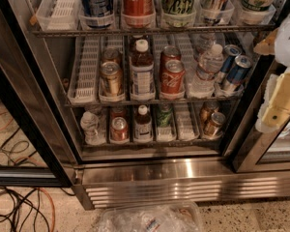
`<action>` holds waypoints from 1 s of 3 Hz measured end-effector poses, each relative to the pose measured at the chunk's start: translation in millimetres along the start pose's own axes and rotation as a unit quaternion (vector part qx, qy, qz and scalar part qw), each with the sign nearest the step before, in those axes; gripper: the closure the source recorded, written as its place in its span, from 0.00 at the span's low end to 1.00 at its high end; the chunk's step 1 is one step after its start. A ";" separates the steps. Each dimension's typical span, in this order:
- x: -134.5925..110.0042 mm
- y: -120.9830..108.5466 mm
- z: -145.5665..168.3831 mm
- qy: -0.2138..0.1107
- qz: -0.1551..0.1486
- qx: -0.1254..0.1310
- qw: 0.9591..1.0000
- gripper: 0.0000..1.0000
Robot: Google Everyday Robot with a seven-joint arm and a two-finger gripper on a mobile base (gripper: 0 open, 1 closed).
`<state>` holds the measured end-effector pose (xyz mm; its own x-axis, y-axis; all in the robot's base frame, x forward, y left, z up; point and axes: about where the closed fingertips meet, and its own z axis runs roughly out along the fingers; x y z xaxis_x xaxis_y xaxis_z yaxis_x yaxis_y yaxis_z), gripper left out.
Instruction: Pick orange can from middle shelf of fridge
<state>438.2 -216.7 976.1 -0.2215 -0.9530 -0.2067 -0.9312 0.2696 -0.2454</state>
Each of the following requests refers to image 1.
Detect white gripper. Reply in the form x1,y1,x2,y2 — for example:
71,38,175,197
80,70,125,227
253,29,290,133

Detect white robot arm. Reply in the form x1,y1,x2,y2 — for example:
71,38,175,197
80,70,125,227
253,14,290,133

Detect front blue energy can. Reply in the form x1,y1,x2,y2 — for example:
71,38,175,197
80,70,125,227
221,55,252,92

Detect blue energy can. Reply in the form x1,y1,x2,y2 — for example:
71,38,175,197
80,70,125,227
216,44,242,83
221,55,252,92

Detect rear blue energy can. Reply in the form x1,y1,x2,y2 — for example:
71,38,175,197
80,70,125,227
216,44,242,83

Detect rear gold can bottom shelf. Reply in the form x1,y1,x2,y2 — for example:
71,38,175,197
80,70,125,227
199,101,219,123

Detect gold can shelf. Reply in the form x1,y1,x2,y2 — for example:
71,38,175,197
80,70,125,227
203,112,225,137
199,101,219,123

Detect rear water bottle middle shelf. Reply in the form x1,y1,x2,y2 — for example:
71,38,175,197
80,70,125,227
194,33,217,59

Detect front gold can bottom shelf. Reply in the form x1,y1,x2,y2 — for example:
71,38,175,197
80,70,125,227
203,112,225,137

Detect blue red can top shelf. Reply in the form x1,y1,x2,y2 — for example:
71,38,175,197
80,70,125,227
201,0,228,25

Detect front red cola can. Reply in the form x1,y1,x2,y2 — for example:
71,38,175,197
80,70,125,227
160,60,185,94

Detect rear red cola can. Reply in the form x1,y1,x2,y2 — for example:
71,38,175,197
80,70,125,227
160,45,181,68

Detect green can bottom shelf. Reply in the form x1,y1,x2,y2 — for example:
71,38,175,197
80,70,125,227
157,103,172,128

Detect tea bottle bottom shelf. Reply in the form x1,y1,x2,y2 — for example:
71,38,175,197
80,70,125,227
134,105,153,142

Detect red cola can top shelf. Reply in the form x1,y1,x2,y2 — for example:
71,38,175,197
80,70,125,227
123,0,154,28

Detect front orange can middle shelf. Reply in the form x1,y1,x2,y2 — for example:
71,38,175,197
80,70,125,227
100,62,123,97

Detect orange can shelf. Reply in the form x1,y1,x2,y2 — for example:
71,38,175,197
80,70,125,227
101,47,122,65
100,62,123,97

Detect rear orange can middle shelf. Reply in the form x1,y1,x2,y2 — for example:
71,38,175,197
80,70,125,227
101,47,122,65

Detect red can bottom shelf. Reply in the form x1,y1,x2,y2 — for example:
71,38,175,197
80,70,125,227
110,117,129,142

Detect empty white tray middle shelf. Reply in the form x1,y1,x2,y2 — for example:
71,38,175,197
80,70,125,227
67,37,100,105

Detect empty white tray shelf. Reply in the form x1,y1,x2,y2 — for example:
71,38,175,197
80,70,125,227
36,0,80,32
67,37,100,105

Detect dark blue can top shelf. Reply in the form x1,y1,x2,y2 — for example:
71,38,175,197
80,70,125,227
81,0,114,28

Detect crumpled water bottle bottom shelf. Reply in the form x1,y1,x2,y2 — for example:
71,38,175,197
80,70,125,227
80,111,106,146

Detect steel fridge base grille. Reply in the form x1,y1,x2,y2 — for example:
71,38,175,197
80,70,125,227
72,159,290,210

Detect empty white tray top shelf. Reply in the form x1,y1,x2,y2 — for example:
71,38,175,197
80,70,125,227
36,0,80,32

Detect open fridge door left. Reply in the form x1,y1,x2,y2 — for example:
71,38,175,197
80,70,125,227
0,0,81,187

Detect front clear water bottle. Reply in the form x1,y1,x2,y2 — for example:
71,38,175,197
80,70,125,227
191,43,223,98

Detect front brown tea bottle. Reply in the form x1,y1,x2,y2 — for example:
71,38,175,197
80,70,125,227
130,40,154,96

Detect clear plastic bin on floor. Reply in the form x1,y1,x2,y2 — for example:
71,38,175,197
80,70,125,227
96,201,204,232

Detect orange cable on floor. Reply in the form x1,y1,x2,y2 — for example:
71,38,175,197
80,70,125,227
0,110,56,232

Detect black cables on floor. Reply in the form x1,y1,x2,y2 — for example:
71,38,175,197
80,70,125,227
0,126,75,232

